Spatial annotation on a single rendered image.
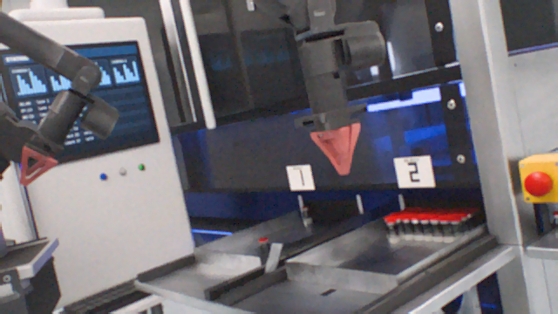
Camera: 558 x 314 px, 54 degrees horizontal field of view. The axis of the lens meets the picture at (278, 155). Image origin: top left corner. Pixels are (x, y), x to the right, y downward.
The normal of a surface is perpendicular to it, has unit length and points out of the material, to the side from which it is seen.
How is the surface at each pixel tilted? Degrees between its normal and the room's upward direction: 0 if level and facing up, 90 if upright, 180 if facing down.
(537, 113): 90
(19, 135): 99
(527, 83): 90
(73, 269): 90
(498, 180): 90
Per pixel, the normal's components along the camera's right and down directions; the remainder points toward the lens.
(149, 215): 0.67, -0.07
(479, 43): -0.75, 0.21
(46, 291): 0.23, 0.04
